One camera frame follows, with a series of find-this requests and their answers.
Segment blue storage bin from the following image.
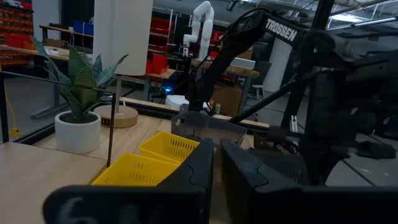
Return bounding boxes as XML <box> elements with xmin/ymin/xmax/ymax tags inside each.
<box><xmin>73</xmin><ymin>20</ymin><xmax>95</xmax><ymax>36</ymax></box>

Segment red bins on workbench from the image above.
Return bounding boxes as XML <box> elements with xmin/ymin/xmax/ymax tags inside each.
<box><xmin>145</xmin><ymin>53</ymin><xmax>170</xmax><ymax>76</ymax></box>

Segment yellow slotted plastic basket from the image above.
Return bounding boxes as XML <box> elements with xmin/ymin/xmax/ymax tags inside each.
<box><xmin>91</xmin><ymin>152</ymin><xmax>182</xmax><ymax>187</ymax></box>
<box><xmin>138</xmin><ymin>131</ymin><xmax>201</xmax><ymax>165</ymax></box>

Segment white box on workbench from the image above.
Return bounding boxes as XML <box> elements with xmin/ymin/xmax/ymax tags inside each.
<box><xmin>229</xmin><ymin>57</ymin><xmax>257</xmax><ymax>70</ymax></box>

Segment small wooden top workbench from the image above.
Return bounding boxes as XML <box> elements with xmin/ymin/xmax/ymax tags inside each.
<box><xmin>143</xmin><ymin>68</ymin><xmax>177</xmax><ymax>102</ymax></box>

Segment green snake plant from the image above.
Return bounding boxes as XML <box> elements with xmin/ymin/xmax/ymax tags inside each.
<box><xmin>30</xmin><ymin>37</ymin><xmax>129</xmax><ymax>123</ymax></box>

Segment brown cardboard box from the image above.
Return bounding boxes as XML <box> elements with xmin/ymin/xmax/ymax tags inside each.
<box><xmin>211</xmin><ymin>83</ymin><xmax>244</xmax><ymax>118</ymax></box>

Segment white cylindrical container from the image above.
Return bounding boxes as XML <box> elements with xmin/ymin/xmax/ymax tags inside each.
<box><xmin>93</xmin><ymin>0</ymin><xmax>154</xmax><ymax>129</ymax></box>

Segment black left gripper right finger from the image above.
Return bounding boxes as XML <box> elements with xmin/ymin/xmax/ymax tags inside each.
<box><xmin>219</xmin><ymin>138</ymin><xmax>309</xmax><ymax>224</ymax></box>

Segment long wooden top workbench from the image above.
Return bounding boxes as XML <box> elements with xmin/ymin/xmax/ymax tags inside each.
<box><xmin>192</xmin><ymin>58</ymin><xmax>261</xmax><ymax>116</ymax></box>

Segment yellow floor cable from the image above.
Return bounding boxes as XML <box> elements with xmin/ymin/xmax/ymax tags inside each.
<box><xmin>2</xmin><ymin>82</ymin><xmax>23</xmax><ymax>139</ymax></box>

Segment white building pillar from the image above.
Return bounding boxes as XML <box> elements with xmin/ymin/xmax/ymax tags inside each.
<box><xmin>262</xmin><ymin>37</ymin><xmax>294</xmax><ymax>94</ymax></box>

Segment red parts bin rack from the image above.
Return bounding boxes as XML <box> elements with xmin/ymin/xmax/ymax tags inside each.
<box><xmin>0</xmin><ymin>0</ymin><xmax>35</xmax><ymax>67</ymax></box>

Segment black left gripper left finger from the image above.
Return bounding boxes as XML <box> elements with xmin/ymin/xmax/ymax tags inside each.
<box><xmin>157</xmin><ymin>138</ymin><xmax>215</xmax><ymax>224</ymax></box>

